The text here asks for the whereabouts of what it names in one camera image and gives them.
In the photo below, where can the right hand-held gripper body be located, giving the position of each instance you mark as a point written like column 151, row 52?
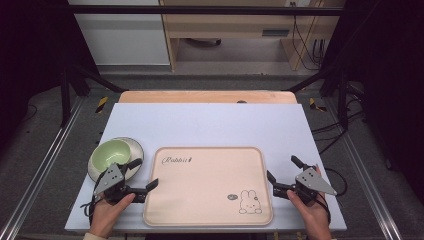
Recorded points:
column 311, row 185

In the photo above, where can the green bowl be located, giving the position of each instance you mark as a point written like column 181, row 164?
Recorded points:
column 111, row 154
column 136, row 150

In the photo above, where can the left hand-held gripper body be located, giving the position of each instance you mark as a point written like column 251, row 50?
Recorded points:
column 111, row 178

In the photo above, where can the person's right hand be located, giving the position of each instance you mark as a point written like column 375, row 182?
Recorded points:
column 311, row 215

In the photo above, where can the black horizontal frame bar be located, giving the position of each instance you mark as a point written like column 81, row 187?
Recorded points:
column 206, row 10

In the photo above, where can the black curtain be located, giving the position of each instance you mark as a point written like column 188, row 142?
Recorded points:
column 386, row 73
column 30, row 56

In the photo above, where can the light wooden desk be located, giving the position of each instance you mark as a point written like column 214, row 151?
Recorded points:
column 230, row 25

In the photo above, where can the yellow black tape marker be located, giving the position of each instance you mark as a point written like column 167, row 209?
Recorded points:
column 315, row 105
column 101, row 104

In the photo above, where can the beige tray with rabbit print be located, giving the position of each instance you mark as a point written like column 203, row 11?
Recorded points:
column 208, row 186

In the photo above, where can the aluminium floor rail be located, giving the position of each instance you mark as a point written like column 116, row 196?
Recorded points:
column 368, row 181
column 40, row 168

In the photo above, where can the white cabinet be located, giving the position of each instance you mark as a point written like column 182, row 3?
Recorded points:
column 121, row 36

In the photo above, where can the person's left hand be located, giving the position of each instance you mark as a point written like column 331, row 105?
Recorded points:
column 108, row 213

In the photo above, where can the black metal stand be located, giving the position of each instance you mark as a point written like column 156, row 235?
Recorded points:
column 65, row 96
column 343, row 100

